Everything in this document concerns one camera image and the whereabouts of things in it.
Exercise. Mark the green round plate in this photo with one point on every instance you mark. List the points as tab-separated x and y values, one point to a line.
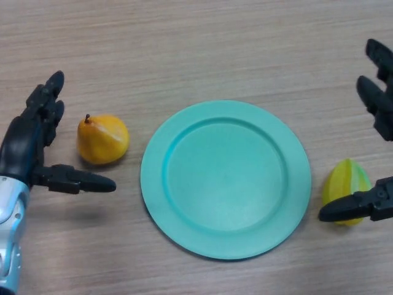
225	184

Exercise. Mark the yellow-green starfruit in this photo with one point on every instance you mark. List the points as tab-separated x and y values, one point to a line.
342	181

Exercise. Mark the yellow pear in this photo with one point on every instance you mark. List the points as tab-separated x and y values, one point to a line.
102	139

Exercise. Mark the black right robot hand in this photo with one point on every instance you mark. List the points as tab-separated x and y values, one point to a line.
344	210

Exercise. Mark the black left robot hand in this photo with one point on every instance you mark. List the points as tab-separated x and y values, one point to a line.
21	141

